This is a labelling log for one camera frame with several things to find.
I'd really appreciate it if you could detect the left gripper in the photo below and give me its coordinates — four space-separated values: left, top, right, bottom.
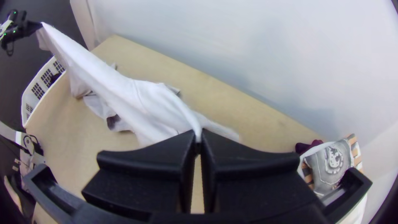
18 19 43 39

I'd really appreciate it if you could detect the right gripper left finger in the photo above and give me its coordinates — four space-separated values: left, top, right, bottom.
81 129 197 216

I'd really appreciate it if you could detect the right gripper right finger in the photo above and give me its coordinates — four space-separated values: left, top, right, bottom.
200 128 325 216

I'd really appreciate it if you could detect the light grey t-shirt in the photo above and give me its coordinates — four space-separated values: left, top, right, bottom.
35 22 240 147

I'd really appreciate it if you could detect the white laundry basket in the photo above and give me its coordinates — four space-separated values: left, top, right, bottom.
21 55 68 129

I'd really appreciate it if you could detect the pile of folded clothes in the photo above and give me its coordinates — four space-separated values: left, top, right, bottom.
294 133 368 224

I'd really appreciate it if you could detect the black cable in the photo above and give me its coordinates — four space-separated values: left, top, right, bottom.
22 134 45 157
1 39 15 58

